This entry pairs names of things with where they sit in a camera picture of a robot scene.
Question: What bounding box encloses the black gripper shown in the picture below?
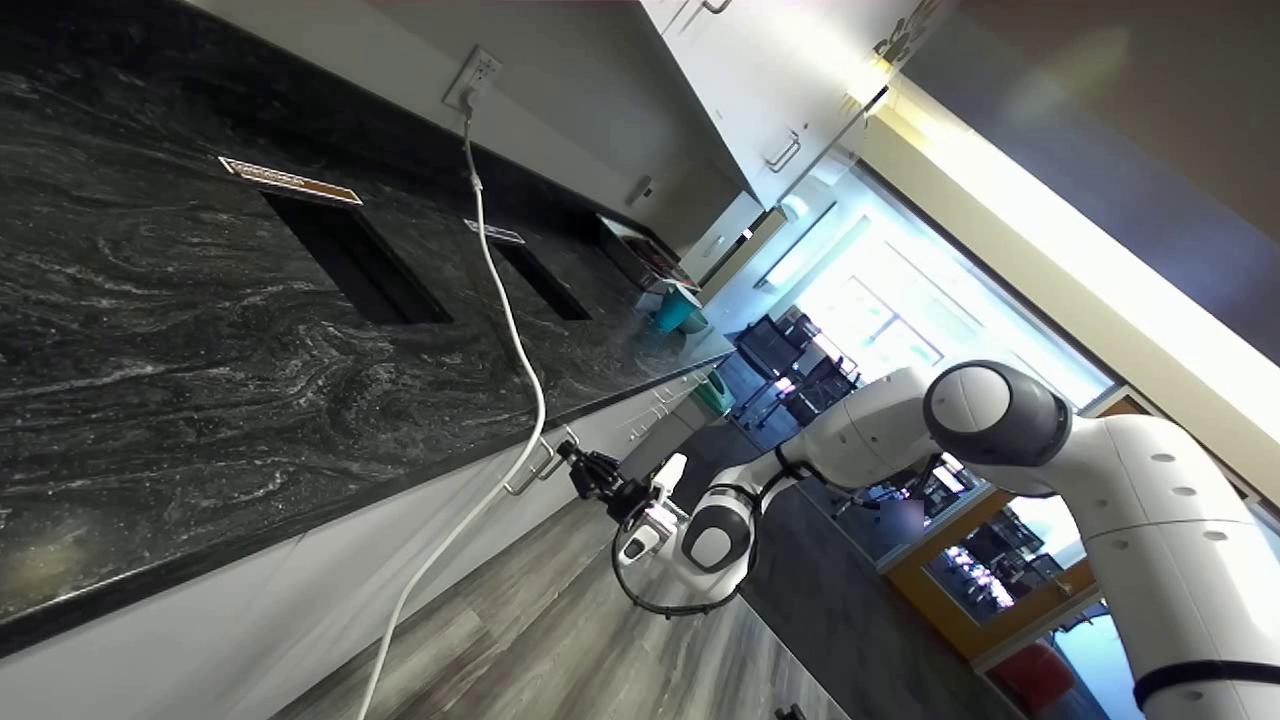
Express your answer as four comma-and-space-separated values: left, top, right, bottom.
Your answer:
554, 435, 659, 528

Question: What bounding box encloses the silver drawer handle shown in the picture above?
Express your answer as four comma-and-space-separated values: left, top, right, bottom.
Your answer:
503, 441, 560, 500

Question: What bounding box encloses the white cabinet drawer front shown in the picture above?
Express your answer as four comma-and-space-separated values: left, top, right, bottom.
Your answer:
284, 435, 554, 720

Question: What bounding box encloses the white lower cabinet front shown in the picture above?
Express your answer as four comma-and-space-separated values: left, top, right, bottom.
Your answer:
531, 377, 731, 536

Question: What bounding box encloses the white cabinet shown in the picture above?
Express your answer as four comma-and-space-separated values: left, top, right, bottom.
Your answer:
531, 377, 731, 536
634, 0, 965, 214

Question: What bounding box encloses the white wrist mounted box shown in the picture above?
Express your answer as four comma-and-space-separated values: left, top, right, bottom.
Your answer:
613, 451, 691, 563

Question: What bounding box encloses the teal container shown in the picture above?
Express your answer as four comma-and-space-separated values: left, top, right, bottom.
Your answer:
633, 275, 711, 343

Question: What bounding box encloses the dark blue furniture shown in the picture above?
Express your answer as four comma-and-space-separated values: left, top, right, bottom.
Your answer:
731, 310, 856, 433

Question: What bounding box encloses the dark gray floor mat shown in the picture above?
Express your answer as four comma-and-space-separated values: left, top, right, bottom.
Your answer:
640, 424, 1030, 720

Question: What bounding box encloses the white upper cabinet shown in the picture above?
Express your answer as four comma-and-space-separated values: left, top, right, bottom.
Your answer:
634, 0, 965, 214

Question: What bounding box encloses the red object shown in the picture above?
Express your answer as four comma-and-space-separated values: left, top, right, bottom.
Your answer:
992, 643, 1074, 716

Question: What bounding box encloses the white power cable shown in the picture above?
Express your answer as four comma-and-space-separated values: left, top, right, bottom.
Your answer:
352, 114, 551, 720

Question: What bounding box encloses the black camera cable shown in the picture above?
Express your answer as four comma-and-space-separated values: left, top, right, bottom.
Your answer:
606, 528, 752, 621

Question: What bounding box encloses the wooden window frame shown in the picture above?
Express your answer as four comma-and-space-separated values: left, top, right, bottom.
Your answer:
884, 394, 1151, 671

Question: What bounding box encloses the wall power outlet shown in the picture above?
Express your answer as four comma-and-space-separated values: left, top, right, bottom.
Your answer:
441, 43, 506, 116

